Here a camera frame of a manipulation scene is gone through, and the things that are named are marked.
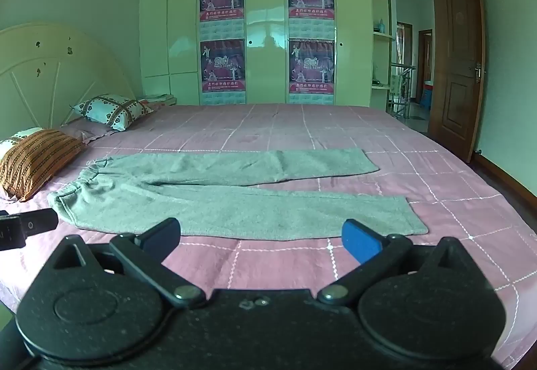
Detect brown wooden door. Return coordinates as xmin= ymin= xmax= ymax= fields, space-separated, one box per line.
xmin=427 ymin=0 xmax=488 ymax=164

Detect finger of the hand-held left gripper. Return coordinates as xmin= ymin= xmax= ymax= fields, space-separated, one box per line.
xmin=20 ymin=209 xmax=60 ymax=237

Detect orange striped pillow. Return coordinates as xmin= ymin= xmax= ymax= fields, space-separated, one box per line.
xmin=0 ymin=127 xmax=87 ymax=203

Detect cream bed headboard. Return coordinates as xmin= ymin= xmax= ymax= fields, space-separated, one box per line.
xmin=0 ymin=21 xmax=137 ymax=142

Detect folded cloths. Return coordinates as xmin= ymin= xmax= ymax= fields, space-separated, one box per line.
xmin=136 ymin=92 xmax=177 ymax=106

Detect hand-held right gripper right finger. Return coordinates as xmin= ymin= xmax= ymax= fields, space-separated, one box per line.
xmin=316 ymin=218 xmax=484 ymax=307

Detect white patterned pillow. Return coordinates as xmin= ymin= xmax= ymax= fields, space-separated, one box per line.
xmin=69 ymin=93 xmax=154 ymax=132

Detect cream glossy wardrobe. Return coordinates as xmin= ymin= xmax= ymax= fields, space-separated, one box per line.
xmin=138 ymin=0 xmax=397 ymax=113

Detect green cloth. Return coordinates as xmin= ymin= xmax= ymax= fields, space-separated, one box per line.
xmin=47 ymin=148 xmax=430 ymax=241

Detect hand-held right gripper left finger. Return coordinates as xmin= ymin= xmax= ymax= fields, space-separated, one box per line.
xmin=51 ymin=218 xmax=206 ymax=309

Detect bed with pink checked sheet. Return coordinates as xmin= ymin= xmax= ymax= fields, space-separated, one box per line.
xmin=0 ymin=102 xmax=537 ymax=370

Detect metal stair railing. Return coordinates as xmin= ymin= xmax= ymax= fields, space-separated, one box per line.
xmin=390 ymin=63 xmax=417 ymax=119

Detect pink pillow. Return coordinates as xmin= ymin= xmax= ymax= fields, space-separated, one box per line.
xmin=61 ymin=118 xmax=123 ymax=145

